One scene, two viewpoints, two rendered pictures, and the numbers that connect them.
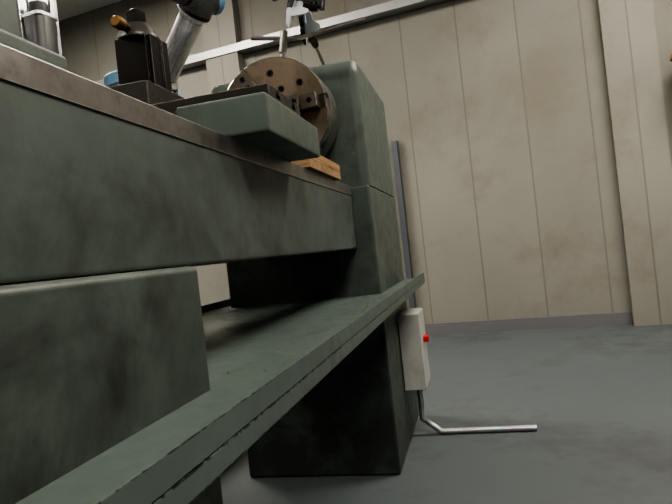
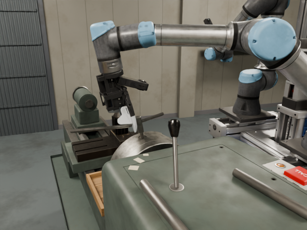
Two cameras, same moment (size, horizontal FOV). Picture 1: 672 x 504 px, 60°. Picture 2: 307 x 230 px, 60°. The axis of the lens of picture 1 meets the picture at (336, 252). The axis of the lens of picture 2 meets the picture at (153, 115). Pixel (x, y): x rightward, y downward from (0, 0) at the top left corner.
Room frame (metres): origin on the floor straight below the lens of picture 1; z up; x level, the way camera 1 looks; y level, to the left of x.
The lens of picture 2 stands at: (2.39, -0.44, 1.63)
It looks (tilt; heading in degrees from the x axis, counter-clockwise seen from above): 19 degrees down; 141
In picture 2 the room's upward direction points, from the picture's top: straight up
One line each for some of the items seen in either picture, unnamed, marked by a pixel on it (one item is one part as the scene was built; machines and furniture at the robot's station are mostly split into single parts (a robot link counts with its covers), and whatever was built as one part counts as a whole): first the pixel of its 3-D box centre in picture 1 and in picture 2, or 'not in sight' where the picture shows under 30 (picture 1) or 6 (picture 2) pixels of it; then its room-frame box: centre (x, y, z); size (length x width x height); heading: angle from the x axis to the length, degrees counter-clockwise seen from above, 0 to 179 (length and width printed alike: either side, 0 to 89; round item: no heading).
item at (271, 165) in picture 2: not in sight; (290, 181); (2.14, 0.24, 1.23); 0.13 x 0.08 x 0.06; 167
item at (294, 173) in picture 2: not in sight; (300, 176); (2.17, 0.23, 1.26); 0.06 x 0.06 x 0.02; 77
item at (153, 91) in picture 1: (153, 109); (122, 137); (1.15, 0.33, 1.00); 0.20 x 0.10 x 0.05; 167
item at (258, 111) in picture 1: (159, 151); (112, 148); (1.06, 0.30, 0.90); 0.53 x 0.30 x 0.06; 77
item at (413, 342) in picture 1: (466, 370); not in sight; (2.03, -0.41, 0.22); 0.42 x 0.18 x 0.44; 77
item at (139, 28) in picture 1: (137, 34); (119, 113); (1.12, 0.33, 1.14); 0.08 x 0.08 x 0.03
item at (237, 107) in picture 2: not in sight; (247, 102); (1.61, 0.87, 1.21); 0.15 x 0.15 x 0.10
